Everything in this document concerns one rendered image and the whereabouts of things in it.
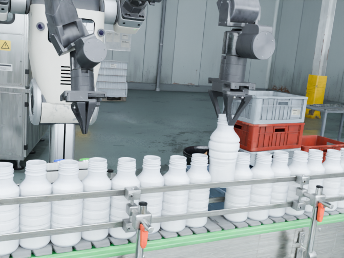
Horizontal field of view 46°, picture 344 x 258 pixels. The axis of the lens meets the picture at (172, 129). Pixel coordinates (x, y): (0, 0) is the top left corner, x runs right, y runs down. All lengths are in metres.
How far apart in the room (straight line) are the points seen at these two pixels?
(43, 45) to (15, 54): 3.08
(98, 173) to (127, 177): 0.06
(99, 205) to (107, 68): 9.56
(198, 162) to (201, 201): 0.09
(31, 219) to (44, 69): 0.64
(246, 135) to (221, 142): 2.38
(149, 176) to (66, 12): 0.43
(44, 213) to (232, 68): 0.48
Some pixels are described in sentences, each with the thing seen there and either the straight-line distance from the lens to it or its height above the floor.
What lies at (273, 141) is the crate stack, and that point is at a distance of 3.41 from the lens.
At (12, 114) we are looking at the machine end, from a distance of 4.48.
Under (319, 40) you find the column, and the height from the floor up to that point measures 1.96.
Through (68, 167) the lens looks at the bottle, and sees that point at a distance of 0.79.
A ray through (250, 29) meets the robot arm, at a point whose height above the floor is 1.45.
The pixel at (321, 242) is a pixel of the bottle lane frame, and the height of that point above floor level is 0.93.
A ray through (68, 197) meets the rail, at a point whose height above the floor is 1.11.
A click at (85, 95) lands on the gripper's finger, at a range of 0.99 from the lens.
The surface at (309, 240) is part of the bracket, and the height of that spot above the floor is 0.97.
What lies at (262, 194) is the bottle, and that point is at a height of 1.07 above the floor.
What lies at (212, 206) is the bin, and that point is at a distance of 1.44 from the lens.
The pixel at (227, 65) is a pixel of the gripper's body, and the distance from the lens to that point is 0.90.
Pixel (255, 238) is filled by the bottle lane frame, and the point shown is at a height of 0.97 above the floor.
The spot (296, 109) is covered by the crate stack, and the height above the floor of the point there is 1.00.
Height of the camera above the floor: 1.39
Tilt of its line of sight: 11 degrees down
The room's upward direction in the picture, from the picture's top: 5 degrees clockwise
